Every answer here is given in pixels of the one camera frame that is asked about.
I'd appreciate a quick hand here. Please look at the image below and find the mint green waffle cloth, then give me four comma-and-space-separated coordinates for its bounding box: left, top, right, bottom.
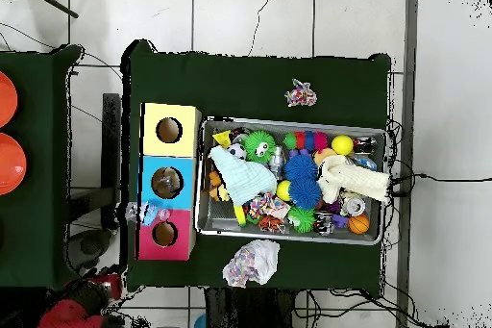
209, 145, 278, 206

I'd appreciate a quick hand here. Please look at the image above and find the orange striped tiger toy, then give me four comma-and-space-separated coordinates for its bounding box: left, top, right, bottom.
258, 214, 287, 235

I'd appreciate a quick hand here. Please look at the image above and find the cream waffle cloth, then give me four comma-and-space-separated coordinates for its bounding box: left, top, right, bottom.
316, 155, 393, 206

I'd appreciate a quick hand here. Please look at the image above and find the crushed clear plastic bottle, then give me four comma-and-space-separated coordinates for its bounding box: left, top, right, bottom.
124, 200, 173, 228

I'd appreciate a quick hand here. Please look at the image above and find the wooden box with three holes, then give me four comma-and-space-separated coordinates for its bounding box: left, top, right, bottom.
136, 102, 203, 262

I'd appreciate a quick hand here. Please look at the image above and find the black and white soccer ball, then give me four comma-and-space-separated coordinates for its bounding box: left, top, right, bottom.
228, 142, 248, 162

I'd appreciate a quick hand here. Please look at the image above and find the green fuzzy toy with eyes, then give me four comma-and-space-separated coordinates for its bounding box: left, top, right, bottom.
242, 129, 278, 164

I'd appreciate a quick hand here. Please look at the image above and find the grey robot toy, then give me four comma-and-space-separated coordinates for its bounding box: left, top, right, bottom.
268, 144, 287, 179

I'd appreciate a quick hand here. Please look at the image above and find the yellow cheese wedge toy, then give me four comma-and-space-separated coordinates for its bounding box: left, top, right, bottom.
212, 129, 234, 149

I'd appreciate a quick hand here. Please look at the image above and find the orange plastic building block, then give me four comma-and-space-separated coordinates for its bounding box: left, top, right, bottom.
207, 170, 231, 203

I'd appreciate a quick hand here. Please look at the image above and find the yellow ball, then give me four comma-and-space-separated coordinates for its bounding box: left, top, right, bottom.
276, 180, 294, 202
332, 135, 356, 156

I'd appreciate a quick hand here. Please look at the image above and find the blue spiky ball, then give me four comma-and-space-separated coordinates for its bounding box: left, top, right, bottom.
290, 178, 324, 213
283, 152, 320, 183

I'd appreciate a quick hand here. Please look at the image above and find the orange round disc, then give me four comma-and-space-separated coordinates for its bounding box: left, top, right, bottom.
313, 147, 336, 166

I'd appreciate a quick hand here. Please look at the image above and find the crushed silver can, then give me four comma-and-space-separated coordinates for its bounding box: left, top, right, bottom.
342, 193, 369, 217

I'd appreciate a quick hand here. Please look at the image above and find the small orange basketball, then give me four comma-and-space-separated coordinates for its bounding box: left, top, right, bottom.
347, 213, 371, 236

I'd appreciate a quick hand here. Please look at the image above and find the side table with green cloth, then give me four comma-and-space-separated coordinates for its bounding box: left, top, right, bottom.
0, 44, 86, 292

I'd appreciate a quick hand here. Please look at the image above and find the orange bowl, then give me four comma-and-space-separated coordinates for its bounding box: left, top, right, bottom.
0, 132, 28, 196
0, 72, 19, 129

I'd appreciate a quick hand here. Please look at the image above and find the black rod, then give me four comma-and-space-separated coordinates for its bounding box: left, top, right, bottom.
21, 0, 80, 19

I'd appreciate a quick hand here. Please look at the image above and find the wire mesh bin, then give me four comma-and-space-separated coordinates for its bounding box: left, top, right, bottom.
195, 117, 388, 246

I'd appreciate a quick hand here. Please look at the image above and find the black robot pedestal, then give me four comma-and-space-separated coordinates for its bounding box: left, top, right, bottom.
204, 288, 300, 328

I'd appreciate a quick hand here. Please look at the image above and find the black power cable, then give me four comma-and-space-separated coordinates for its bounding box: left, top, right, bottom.
387, 172, 492, 192

